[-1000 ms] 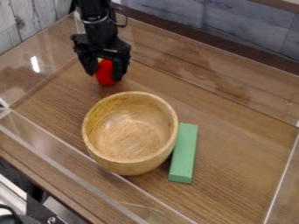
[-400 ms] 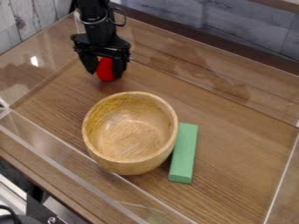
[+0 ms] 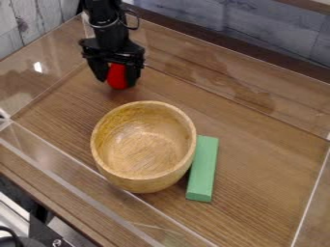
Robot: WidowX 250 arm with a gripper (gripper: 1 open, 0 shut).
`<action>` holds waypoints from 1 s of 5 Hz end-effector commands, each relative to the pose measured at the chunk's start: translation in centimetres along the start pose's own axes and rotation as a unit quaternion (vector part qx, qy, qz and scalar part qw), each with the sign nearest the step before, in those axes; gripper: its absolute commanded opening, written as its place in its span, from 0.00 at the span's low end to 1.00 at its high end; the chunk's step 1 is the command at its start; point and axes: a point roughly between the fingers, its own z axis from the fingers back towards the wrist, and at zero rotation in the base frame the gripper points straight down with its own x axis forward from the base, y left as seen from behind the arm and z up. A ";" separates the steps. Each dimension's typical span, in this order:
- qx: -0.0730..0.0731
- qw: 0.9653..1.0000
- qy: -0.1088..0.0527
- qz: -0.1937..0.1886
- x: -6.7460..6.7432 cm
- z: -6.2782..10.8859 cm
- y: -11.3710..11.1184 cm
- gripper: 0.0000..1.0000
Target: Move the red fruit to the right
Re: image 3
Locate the green rectangular block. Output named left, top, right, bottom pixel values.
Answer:
left=186, top=135, right=219, bottom=203

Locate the clear acrylic enclosure wall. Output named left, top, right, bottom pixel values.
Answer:
left=0, top=18, right=330, bottom=247

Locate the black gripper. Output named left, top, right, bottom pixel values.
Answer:
left=79, top=38, right=146, bottom=88

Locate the red plush fruit green leaf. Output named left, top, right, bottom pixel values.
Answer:
left=107, top=64, right=129, bottom=90

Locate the wooden bowl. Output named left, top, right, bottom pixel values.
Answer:
left=91, top=100, right=198, bottom=193

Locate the black metal stand with cable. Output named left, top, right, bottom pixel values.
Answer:
left=0, top=214, right=75, bottom=247

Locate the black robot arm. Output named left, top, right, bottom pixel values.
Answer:
left=79, top=0, right=146, bottom=90

